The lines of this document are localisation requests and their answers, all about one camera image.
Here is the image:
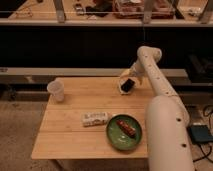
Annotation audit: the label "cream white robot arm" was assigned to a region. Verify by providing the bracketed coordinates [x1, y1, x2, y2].
[120, 46, 195, 171]

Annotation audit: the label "long wooden shelf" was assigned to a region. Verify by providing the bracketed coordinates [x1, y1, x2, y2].
[0, 0, 213, 27]

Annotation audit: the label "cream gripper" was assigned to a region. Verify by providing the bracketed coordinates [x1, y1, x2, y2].
[118, 69, 142, 95]

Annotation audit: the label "white snack box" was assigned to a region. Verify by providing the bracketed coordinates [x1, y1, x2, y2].
[82, 112, 109, 127]

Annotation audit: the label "dark blue floor box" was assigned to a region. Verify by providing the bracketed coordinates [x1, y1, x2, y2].
[187, 125, 213, 144]

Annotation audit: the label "wooden tray with items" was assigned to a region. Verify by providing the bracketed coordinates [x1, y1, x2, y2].
[112, 0, 175, 19]

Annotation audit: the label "small black block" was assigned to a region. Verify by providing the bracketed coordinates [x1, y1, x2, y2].
[121, 79, 135, 93]

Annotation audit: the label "red brown snack bar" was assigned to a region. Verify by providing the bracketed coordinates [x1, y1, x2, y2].
[116, 120, 136, 137]

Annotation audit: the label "wooden table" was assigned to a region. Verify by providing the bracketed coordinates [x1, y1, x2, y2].
[30, 76, 161, 171]

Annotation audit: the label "dark box on right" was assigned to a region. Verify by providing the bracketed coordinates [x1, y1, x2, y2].
[186, 55, 213, 83]

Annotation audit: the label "green round plate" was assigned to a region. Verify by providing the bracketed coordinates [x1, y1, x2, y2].
[106, 114, 143, 151]

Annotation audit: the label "black floor cable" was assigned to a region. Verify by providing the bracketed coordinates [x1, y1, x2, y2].
[192, 104, 213, 164]

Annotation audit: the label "eyeglasses on shelf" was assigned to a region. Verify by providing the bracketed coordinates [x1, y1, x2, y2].
[15, 10, 33, 18]

